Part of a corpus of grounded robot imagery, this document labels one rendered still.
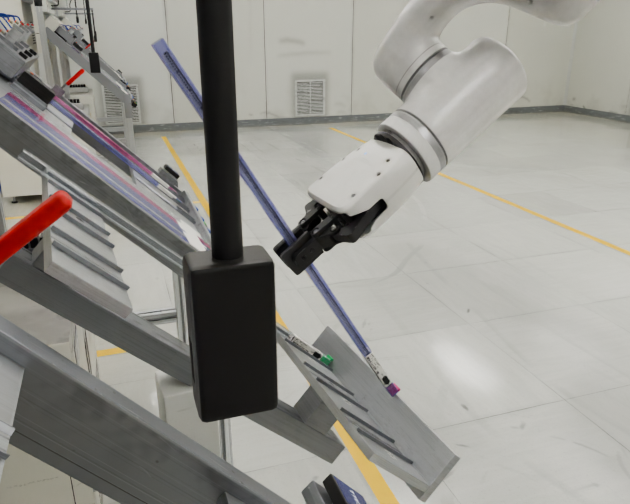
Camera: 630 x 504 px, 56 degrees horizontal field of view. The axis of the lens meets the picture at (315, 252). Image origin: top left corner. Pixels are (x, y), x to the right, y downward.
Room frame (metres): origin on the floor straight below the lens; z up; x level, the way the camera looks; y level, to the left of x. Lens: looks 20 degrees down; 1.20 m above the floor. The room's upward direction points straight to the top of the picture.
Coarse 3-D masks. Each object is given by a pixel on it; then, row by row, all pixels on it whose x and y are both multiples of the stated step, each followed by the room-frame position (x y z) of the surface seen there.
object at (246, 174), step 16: (160, 48) 0.55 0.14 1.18; (176, 64) 0.56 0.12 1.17; (176, 80) 0.56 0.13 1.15; (192, 96) 0.57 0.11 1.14; (240, 160) 0.58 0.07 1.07; (240, 176) 0.59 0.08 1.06; (256, 192) 0.59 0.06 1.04; (272, 208) 0.59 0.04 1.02; (288, 240) 0.60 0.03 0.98; (320, 288) 0.62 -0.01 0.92; (336, 304) 0.62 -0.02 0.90; (352, 336) 0.63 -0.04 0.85; (368, 352) 0.64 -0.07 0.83
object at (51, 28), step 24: (0, 0) 4.25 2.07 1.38; (24, 0) 4.31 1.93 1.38; (48, 0) 4.36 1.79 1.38; (48, 24) 4.52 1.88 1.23; (48, 48) 4.32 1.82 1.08; (72, 48) 4.38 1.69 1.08; (48, 72) 4.30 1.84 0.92; (120, 96) 4.47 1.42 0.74; (0, 168) 4.19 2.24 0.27; (24, 168) 4.24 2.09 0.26; (0, 192) 4.42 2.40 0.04; (24, 192) 4.23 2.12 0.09
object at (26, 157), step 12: (24, 156) 0.64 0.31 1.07; (36, 168) 0.64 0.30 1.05; (48, 168) 0.65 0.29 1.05; (60, 180) 0.65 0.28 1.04; (72, 192) 0.65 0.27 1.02; (84, 192) 0.66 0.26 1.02; (96, 204) 0.66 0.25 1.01; (108, 216) 0.67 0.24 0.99; (120, 216) 0.68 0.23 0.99; (132, 228) 0.68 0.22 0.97; (144, 240) 0.68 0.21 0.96; (156, 240) 0.69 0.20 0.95; (168, 252) 0.69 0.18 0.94; (180, 264) 0.70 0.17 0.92; (276, 324) 0.75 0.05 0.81; (288, 336) 0.76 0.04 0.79; (324, 360) 0.78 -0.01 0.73
